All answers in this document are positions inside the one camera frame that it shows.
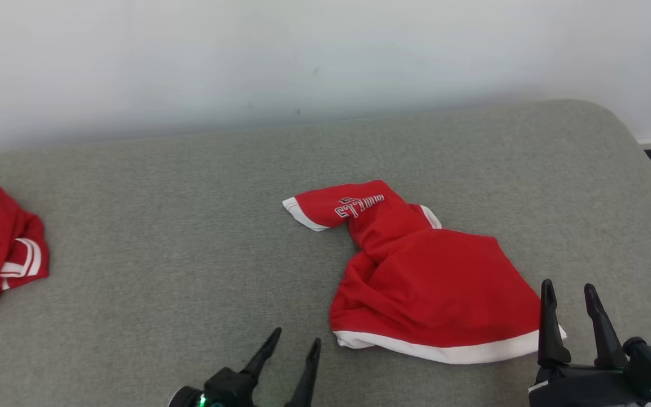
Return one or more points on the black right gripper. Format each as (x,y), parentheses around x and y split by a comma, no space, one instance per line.
(580,390)

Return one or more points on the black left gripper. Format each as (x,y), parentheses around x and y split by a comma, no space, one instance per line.
(226,390)

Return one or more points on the red shorts white hem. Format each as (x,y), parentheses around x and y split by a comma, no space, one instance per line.
(427,282)

